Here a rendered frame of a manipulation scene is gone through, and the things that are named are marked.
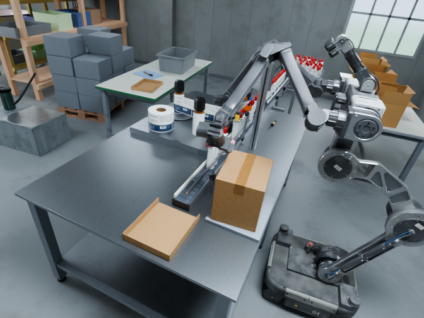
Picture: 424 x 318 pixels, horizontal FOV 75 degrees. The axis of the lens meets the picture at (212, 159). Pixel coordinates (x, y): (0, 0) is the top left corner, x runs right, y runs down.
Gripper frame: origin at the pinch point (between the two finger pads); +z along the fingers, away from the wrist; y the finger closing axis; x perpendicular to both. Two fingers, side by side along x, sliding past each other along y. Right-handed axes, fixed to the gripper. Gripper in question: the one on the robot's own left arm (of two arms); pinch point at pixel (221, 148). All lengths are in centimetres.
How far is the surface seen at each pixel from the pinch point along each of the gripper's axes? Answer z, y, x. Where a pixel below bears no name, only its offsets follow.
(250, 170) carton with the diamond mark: 1.1, -17.3, 7.6
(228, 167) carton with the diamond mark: -0.7, -6.3, 9.5
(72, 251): 56, 93, 79
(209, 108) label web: 62, 32, -53
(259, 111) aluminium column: 44, -10, -50
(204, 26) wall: 325, 184, -381
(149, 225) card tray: 4, 25, 48
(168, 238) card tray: 2, 13, 51
